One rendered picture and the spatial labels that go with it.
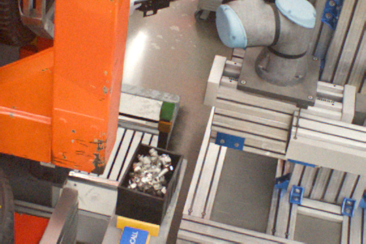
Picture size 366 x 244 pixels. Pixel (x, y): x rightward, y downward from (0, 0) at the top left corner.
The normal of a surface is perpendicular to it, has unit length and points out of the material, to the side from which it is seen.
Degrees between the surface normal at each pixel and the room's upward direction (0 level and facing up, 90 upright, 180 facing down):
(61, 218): 0
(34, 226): 0
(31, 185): 90
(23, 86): 90
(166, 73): 0
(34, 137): 90
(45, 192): 90
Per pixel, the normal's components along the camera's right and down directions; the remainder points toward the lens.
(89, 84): -0.18, 0.62
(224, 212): 0.13, -0.76
